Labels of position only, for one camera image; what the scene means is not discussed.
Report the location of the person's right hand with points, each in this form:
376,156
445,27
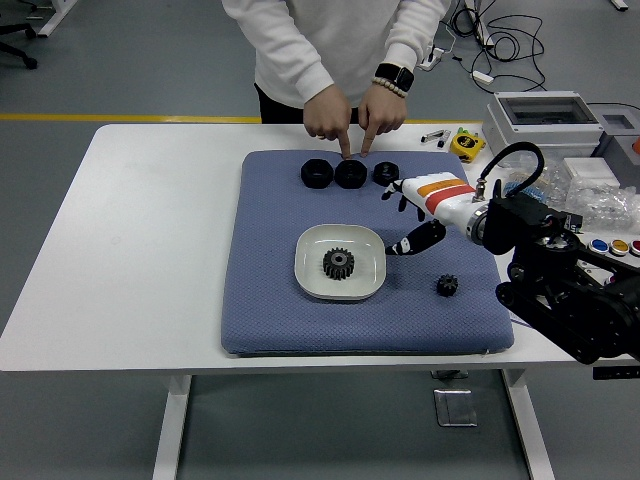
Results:
327,115

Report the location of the person's left hand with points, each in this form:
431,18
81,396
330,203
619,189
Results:
382,112

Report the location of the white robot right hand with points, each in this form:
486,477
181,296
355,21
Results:
440,197

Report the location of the large black hex nut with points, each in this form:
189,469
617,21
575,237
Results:
307,179
341,179

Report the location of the small black steel gear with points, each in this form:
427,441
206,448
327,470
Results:
448,286

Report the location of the large black steel gear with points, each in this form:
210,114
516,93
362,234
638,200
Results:
332,272

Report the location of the person's right forearm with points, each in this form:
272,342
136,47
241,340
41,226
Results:
285,50

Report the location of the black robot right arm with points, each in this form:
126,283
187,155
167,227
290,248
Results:
550,290

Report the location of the person's left forearm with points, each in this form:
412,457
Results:
415,35

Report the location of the small black hex nut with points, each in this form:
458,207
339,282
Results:
380,175

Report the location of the small white box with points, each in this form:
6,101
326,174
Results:
587,167

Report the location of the grey three-button control box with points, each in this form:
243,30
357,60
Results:
620,246

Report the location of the grey box with orange button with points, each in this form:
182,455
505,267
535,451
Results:
622,155

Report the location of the black wrist watch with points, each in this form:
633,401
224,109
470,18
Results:
395,76

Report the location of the black and white marker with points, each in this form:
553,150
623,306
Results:
434,135

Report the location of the yellow tape measure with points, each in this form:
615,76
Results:
466,145

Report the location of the white power strip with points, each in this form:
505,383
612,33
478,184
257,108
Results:
434,57

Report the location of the person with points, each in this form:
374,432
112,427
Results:
350,40

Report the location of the blue resistor tape strip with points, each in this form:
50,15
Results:
522,189

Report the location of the white power adapter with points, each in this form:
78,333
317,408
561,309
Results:
483,76

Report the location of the clear plastic bag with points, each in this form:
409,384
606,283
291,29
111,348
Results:
555,172

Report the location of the white desk leg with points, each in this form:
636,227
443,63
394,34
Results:
56,17
484,35

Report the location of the black electronic module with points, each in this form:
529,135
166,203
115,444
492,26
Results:
575,222

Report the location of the white square shallow dish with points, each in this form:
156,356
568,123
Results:
310,265

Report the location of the blue-grey quilted cushion mat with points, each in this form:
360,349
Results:
350,325

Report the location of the bubble wrap bag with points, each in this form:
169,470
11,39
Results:
600,200

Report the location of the grey metal floor plate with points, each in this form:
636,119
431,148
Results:
455,407

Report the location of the black table control panel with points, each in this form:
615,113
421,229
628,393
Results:
617,372

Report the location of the white table leg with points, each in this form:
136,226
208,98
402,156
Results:
170,430
530,430

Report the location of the black office chair base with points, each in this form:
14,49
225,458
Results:
15,49

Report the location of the grey enclosure with clear lid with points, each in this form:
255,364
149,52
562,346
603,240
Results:
525,132

